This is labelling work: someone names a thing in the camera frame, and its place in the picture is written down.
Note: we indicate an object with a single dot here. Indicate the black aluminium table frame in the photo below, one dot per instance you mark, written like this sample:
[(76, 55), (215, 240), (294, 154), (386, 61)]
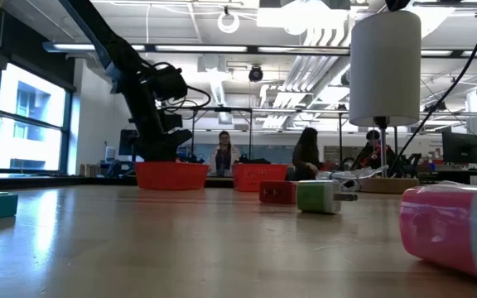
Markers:
[(27, 183)]

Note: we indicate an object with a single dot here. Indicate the dark background desk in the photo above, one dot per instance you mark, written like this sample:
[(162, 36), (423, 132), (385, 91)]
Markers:
[(458, 176)]

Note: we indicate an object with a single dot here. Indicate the white jug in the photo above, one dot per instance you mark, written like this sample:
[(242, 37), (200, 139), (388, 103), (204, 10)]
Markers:
[(110, 154)]

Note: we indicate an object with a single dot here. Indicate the green white charger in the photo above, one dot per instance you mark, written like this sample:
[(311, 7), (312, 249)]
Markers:
[(317, 196)]

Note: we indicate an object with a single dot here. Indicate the black dome ceiling camera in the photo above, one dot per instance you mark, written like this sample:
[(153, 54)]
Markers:
[(256, 74)]

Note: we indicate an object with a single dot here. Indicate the white lamp shade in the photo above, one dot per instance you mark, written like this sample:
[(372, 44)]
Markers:
[(385, 66)]

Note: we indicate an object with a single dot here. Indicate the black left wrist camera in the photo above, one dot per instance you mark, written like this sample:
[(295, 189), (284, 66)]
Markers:
[(170, 83)]

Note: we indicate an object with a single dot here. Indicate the red rectangular charger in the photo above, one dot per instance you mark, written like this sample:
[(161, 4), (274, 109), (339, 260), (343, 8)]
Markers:
[(278, 192)]

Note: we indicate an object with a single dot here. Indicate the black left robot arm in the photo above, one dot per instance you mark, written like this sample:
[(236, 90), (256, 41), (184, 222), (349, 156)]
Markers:
[(114, 49)]

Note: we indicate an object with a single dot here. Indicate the red plastic basket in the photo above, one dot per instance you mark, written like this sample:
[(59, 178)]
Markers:
[(172, 176), (259, 177)]

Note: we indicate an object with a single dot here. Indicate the large window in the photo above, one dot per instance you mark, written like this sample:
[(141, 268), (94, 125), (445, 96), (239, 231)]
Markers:
[(31, 107)]

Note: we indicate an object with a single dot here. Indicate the black background frame rig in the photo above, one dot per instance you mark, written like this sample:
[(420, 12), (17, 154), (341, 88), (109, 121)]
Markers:
[(222, 109)]

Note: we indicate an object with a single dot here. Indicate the metal lamp pole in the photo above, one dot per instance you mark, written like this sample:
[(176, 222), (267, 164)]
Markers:
[(383, 149)]

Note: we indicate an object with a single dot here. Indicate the black chair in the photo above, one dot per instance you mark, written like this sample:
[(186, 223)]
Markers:
[(412, 161)]

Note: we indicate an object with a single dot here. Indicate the pink white charger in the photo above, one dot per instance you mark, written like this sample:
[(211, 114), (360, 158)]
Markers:
[(437, 227)]

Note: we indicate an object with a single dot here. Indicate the white ventilation duct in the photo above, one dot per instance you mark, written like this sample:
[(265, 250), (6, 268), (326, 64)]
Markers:
[(215, 83)]

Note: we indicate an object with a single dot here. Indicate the person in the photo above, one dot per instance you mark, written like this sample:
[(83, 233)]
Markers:
[(371, 153), (224, 157), (304, 155)]

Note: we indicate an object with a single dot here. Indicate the ceiling light strip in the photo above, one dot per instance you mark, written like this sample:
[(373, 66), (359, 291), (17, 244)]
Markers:
[(441, 53), (73, 47), (201, 48), (296, 49)]

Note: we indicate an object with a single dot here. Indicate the black computer monitor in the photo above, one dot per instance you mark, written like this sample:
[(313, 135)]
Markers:
[(460, 147), (126, 142)]

